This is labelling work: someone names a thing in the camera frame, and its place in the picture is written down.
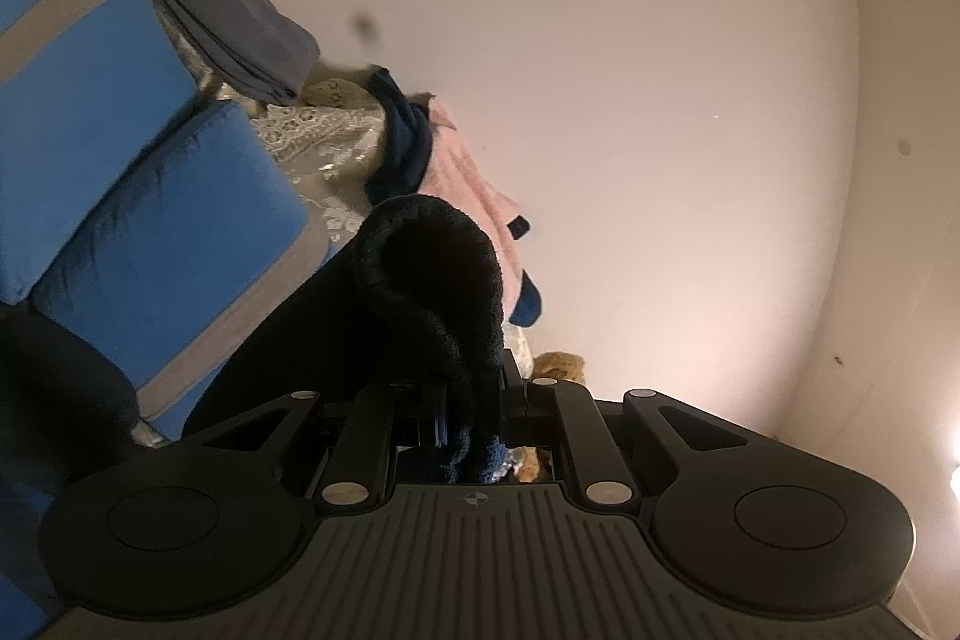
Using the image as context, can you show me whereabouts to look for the navy and white garment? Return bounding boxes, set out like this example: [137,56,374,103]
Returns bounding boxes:
[363,68,546,327]

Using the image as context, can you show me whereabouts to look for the blue fleece jacket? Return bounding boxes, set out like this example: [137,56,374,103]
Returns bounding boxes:
[0,194,508,626]

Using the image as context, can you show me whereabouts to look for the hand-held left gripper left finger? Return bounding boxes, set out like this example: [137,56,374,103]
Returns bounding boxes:
[180,380,452,510]

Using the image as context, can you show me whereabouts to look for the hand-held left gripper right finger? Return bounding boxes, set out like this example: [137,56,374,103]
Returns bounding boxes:
[498,347,760,510]

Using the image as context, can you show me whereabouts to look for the brown teddy bear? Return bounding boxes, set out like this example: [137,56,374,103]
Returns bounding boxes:
[513,350,588,485]

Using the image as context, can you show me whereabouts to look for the silver lace cover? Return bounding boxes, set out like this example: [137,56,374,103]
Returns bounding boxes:
[88,0,392,253]

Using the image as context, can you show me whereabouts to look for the blue pillow with grey stripes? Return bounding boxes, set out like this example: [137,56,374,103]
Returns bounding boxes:
[28,98,335,443]
[0,0,200,305]

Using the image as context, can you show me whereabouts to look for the folded grey cloth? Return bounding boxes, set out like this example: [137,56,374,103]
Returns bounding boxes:
[120,0,325,106]

